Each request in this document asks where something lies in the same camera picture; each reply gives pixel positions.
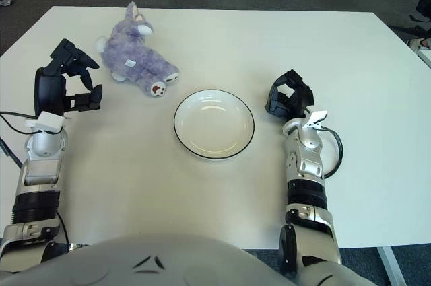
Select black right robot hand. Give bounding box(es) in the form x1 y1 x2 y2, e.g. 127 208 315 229
264 69 316 119

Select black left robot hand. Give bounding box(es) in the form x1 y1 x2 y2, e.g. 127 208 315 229
33 38 104 120

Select purple plush rabbit doll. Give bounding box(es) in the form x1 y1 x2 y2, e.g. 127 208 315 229
95 1 180 98

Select white plate with black rim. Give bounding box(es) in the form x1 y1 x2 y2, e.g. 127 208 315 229
173 88 256 162

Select white shoe with dark ankle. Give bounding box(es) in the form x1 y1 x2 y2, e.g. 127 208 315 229
407 37 431 51

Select black chair legs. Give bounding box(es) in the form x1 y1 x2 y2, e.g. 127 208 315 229
390 13 431 36

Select black bag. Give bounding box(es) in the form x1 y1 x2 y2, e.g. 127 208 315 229
416 0 431 20

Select white table leg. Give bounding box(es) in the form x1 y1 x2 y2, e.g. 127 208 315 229
376 247 408 286

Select grey robot torso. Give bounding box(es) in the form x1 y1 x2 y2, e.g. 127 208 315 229
0 234 371 286

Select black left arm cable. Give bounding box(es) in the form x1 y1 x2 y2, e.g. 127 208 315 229
0 112 71 246

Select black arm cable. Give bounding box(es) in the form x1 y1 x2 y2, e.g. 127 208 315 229
0 112 71 246
321 127 344 179

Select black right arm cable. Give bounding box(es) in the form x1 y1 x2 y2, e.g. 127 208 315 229
321 127 344 179

